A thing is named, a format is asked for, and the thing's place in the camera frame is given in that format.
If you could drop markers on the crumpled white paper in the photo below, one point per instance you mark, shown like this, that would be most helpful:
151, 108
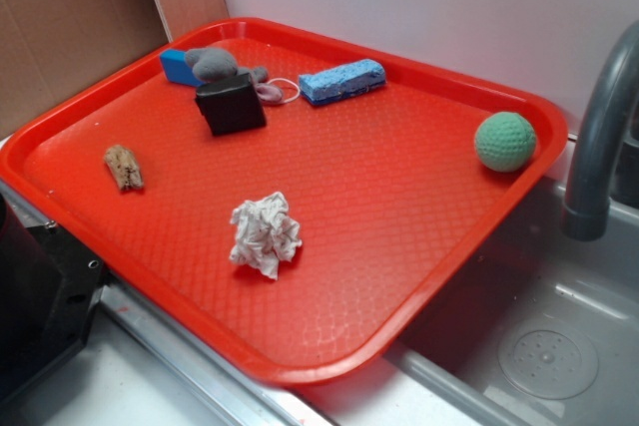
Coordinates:
265, 235

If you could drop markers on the brown cardboard panel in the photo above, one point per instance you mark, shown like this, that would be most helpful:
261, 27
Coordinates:
53, 49

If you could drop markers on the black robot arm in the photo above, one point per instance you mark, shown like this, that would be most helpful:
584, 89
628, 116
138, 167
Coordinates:
50, 286

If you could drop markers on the grey plush mouse toy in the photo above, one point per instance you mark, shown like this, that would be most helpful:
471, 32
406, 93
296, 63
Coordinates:
213, 64

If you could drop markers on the black square box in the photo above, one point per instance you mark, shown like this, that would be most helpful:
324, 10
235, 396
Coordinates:
231, 105

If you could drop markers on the red plastic tray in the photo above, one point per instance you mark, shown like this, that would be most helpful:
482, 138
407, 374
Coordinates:
389, 192

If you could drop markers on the brown wood piece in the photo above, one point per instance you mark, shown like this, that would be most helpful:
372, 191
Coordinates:
124, 168

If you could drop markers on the blue sponge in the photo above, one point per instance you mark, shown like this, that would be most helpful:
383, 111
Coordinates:
342, 82

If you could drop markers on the blue foam block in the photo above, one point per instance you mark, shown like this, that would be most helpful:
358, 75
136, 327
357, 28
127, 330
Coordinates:
177, 70

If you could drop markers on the grey faucet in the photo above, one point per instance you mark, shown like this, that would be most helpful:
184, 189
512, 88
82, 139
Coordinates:
604, 165

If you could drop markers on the grey plastic sink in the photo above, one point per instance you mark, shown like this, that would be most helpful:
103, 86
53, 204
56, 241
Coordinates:
535, 329

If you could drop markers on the green dimpled ball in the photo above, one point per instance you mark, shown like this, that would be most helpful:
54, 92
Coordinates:
505, 142

